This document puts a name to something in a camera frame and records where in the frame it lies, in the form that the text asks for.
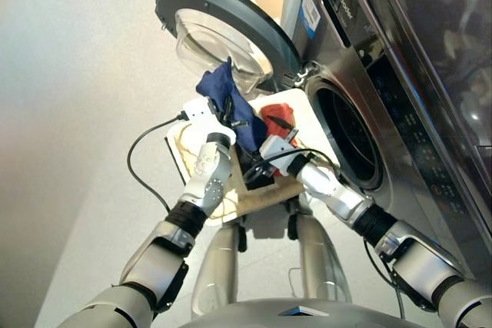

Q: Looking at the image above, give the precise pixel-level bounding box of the silver robot leg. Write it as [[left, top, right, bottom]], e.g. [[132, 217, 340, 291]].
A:
[[298, 193, 353, 304], [191, 224, 242, 317]]

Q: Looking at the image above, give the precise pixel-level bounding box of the silver robot torso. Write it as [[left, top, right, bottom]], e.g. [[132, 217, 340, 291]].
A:
[[180, 297, 408, 328]]

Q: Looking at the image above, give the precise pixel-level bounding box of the blue cloth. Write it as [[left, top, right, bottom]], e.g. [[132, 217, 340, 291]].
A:
[[195, 57, 268, 152]]

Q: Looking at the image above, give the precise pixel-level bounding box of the grey washing machine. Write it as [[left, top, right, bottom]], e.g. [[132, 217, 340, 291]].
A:
[[280, 0, 492, 279]]

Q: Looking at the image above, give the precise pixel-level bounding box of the dark grey stacked dryer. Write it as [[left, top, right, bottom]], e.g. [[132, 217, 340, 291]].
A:
[[347, 0, 492, 229]]

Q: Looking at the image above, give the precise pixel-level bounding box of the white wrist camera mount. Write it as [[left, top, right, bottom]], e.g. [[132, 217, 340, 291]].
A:
[[182, 98, 238, 148], [259, 134, 304, 176]]

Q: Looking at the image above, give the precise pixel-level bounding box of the red cloth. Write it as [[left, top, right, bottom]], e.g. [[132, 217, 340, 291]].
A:
[[259, 101, 299, 148]]

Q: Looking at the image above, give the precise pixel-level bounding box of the pale woven basket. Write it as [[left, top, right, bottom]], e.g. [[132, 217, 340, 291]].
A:
[[164, 88, 336, 229]]

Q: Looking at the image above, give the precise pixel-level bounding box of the thin white floor cable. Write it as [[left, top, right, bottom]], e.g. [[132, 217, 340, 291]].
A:
[[287, 266, 305, 299]]

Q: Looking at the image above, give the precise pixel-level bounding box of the round glass washer door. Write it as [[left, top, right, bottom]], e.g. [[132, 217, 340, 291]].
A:
[[153, 0, 304, 94]]

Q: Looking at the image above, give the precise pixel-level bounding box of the black wheeled basket stand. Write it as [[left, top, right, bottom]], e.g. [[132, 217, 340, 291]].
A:
[[236, 197, 308, 254]]

